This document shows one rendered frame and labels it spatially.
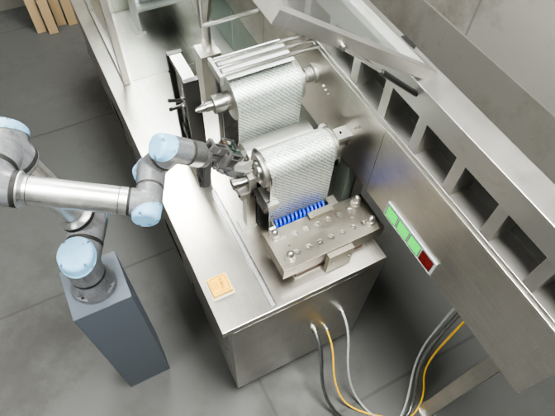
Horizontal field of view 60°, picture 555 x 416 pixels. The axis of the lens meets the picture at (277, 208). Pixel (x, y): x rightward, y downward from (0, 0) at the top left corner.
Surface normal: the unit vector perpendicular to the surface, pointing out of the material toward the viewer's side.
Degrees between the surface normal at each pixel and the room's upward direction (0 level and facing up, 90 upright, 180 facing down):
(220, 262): 0
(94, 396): 0
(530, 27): 90
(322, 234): 0
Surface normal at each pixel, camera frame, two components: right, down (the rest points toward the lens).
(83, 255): 0.04, -0.44
